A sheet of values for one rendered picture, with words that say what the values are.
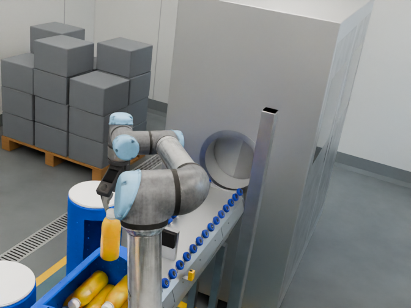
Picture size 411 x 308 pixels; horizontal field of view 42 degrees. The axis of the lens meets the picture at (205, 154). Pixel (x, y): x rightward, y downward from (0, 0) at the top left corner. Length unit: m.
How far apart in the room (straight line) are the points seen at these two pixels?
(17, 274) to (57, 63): 3.00
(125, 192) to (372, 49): 4.86
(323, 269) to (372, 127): 2.19
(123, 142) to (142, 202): 0.39
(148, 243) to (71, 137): 3.87
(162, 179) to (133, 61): 3.82
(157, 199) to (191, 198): 0.08
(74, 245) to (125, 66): 2.54
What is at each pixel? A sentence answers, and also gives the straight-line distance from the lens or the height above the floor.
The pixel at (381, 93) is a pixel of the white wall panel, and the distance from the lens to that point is 5.98.
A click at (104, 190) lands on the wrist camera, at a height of 1.56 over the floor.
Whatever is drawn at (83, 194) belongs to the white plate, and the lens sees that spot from 2.80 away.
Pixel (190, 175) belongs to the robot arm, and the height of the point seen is 1.83.
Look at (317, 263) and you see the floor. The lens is 4.43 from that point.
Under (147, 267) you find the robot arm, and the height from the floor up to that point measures 1.62.
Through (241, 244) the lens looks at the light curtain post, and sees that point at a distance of 2.51.
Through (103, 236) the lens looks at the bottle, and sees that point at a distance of 1.91.
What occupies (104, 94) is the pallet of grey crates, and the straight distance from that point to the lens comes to 4.75.
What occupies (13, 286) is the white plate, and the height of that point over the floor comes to 1.04.
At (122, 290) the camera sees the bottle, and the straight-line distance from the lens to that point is 2.03.
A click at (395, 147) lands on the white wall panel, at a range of 6.12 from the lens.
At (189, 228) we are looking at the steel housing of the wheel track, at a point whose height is 0.93.
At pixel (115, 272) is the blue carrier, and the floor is 1.11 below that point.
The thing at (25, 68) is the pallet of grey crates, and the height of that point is 0.91.
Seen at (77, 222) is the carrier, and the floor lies 0.93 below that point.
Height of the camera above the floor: 2.41
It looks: 24 degrees down
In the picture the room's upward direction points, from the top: 8 degrees clockwise
